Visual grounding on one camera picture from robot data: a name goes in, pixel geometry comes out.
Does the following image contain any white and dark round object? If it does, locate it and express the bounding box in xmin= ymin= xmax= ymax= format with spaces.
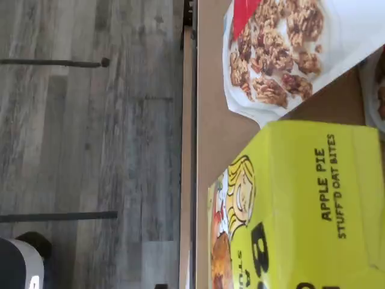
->
xmin=0 ymin=231 xmax=54 ymax=289

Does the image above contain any green Bobo's apple pie box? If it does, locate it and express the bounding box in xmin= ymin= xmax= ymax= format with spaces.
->
xmin=207 ymin=120 xmax=385 ymax=289

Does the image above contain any black stand leg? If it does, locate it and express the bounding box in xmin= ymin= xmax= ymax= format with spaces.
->
xmin=0 ymin=211 xmax=118 ymax=224
xmin=0 ymin=57 xmax=111 ymax=68

